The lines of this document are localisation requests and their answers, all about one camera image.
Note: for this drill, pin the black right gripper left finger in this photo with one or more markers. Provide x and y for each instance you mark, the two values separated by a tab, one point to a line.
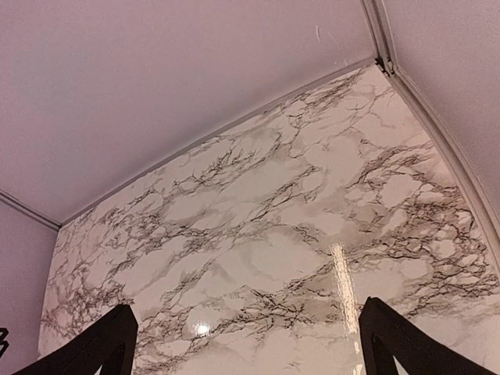
105	347

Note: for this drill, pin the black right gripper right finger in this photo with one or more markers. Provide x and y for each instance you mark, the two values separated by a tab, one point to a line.
426	345

